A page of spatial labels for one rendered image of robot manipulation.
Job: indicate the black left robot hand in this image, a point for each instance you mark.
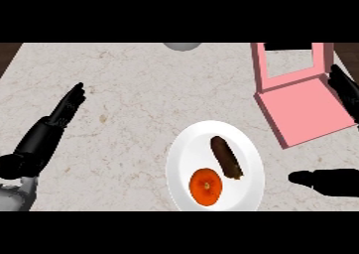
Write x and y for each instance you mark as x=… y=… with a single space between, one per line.
x=40 y=139

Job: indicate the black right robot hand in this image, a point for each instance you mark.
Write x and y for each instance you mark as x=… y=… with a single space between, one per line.
x=340 y=182

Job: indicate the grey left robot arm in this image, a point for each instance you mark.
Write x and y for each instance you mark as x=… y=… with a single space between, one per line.
x=11 y=195

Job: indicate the pink open cardboard box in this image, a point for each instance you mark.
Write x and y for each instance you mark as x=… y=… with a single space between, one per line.
x=303 y=109

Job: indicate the white oval plate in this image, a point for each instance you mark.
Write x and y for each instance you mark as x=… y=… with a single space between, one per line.
x=214 y=166

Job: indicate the orange round squash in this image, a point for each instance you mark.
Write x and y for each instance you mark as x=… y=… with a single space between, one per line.
x=206 y=187

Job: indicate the grey round object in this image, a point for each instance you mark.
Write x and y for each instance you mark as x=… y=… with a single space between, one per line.
x=182 y=46

